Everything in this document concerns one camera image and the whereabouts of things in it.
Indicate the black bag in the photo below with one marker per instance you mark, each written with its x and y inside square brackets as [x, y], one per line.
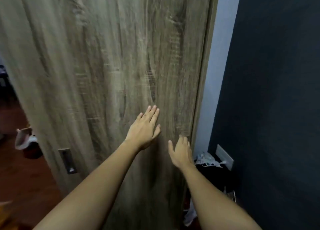
[212, 180]

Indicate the person's right hand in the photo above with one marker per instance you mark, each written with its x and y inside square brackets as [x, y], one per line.
[181, 155]

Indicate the person's left forearm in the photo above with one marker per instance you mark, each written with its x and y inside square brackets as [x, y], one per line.
[87, 192]

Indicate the person's right forearm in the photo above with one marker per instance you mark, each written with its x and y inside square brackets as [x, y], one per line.
[212, 202]

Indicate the white wall socket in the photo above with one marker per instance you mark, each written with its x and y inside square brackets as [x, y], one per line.
[224, 157]

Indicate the dark bin with white bag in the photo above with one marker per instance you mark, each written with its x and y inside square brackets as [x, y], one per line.
[30, 151]

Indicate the wooden wardrobe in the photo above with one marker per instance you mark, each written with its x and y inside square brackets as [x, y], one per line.
[100, 62]

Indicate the person's left hand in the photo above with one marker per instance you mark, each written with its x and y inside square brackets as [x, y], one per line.
[143, 132]

